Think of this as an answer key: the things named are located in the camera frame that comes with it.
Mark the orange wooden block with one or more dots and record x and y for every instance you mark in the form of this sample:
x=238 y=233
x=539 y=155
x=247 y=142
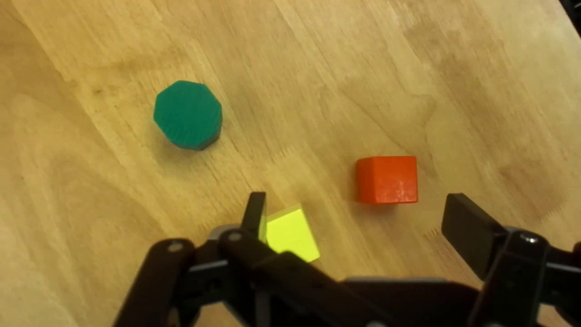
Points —
x=387 y=180

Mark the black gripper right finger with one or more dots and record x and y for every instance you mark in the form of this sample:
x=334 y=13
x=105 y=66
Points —
x=468 y=233

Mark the yellow wooden block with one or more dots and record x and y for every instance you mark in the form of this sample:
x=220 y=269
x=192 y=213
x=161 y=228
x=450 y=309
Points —
x=290 y=235

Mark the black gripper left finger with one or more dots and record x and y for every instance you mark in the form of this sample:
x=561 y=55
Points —
x=254 y=215

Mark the green wooden block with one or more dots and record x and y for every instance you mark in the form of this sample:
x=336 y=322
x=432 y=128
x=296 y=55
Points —
x=187 y=115

